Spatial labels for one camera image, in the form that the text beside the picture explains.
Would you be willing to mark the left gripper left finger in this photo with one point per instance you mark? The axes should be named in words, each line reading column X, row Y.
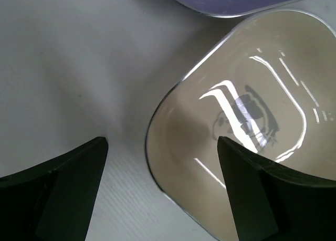
column 55, row 199

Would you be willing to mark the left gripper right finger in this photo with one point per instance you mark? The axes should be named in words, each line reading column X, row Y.
column 270, row 201

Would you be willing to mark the cream plate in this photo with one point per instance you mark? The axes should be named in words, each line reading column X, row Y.
column 269, row 85

